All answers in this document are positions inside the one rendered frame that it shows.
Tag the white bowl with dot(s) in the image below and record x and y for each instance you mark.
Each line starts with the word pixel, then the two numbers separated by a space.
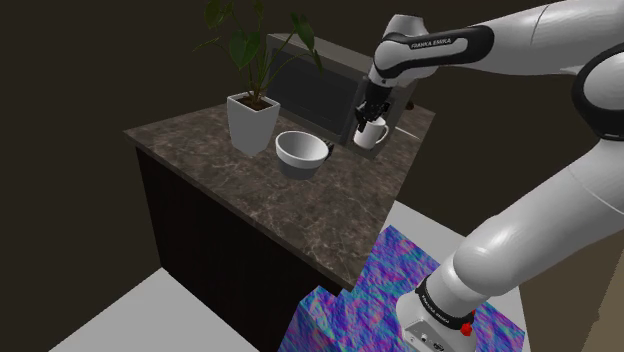
pixel 300 151

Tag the white mug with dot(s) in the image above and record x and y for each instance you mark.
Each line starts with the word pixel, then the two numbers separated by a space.
pixel 371 135

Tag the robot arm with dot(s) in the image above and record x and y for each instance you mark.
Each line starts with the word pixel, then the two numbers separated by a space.
pixel 536 234

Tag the grey microwave oven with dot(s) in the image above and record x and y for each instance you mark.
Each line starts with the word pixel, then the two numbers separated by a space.
pixel 312 92

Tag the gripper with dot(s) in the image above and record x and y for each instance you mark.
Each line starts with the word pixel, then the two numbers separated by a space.
pixel 377 95

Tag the green plant in white pot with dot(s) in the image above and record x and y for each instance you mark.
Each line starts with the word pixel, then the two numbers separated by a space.
pixel 252 128

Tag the dark cabinet with marble top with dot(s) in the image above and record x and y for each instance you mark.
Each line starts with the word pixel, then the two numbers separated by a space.
pixel 209 244

